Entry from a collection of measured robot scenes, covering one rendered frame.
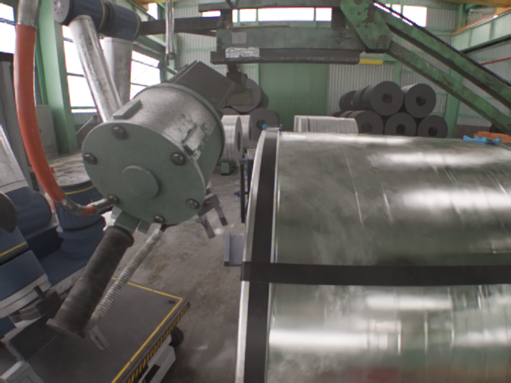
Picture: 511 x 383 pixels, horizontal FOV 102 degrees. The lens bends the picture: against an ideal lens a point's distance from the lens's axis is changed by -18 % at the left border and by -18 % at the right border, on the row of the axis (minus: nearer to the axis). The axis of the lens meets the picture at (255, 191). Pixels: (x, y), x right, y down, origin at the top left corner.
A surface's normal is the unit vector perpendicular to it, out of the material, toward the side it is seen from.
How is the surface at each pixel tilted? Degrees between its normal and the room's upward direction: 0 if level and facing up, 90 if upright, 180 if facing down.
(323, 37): 90
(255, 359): 60
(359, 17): 90
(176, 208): 115
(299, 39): 90
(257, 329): 56
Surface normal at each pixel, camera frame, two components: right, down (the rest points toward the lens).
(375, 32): -0.27, 0.29
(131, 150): -0.13, 0.68
